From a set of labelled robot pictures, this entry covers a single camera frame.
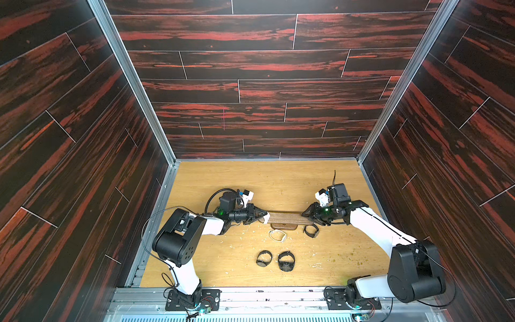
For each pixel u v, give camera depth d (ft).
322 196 2.69
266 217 2.83
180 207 1.78
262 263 2.63
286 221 2.84
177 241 1.60
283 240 2.84
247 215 2.63
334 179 2.31
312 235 2.90
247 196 2.85
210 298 2.41
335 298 2.41
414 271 1.38
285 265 2.57
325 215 2.44
